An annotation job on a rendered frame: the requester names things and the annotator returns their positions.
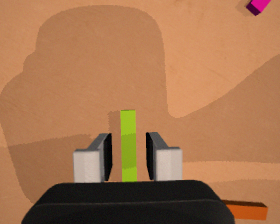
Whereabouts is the magenta block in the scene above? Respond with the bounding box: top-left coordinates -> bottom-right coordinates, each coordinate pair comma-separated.
246,0 -> 271,16

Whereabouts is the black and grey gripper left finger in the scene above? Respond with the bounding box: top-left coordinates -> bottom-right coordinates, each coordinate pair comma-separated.
72,133 -> 113,183

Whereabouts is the lime green rod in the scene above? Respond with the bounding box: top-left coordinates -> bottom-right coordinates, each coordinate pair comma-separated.
120,110 -> 137,182

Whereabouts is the orange rod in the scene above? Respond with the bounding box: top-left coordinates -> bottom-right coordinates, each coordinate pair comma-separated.
222,200 -> 268,220

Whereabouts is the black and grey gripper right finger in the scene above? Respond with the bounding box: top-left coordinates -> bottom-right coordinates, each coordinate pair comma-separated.
146,132 -> 182,181

